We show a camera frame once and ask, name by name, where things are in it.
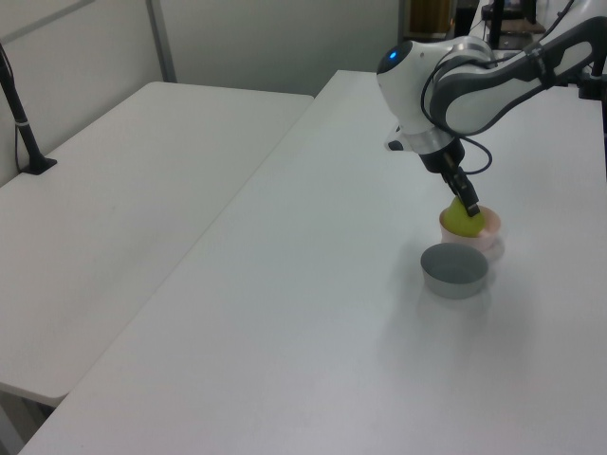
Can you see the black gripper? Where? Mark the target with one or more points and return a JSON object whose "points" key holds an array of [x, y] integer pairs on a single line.
{"points": [[438, 158]]}

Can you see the green pear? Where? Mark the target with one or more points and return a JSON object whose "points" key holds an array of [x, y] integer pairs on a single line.
{"points": [[457, 222]]}

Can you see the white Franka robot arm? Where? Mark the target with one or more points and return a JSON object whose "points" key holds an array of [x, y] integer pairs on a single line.
{"points": [[408, 85]]}

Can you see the pink bowl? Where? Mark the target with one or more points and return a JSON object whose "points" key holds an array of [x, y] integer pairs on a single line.
{"points": [[491, 228]]}

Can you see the grey bowl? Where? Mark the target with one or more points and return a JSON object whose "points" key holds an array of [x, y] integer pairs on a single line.
{"points": [[455, 286]]}

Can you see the black monitor stand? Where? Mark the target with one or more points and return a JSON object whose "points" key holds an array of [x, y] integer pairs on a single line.
{"points": [[497, 21]]}

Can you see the yellow box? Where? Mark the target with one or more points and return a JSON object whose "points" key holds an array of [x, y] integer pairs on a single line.
{"points": [[429, 14]]}

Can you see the black pole with base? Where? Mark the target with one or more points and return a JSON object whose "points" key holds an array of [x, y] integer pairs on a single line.
{"points": [[23, 132]]}

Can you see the black table clamp mount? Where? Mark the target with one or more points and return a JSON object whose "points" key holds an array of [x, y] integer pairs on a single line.
{"points": [[590, 85]]}

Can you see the grey partition post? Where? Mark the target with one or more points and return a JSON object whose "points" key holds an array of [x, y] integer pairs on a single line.
{"points": [[161, 42]]}

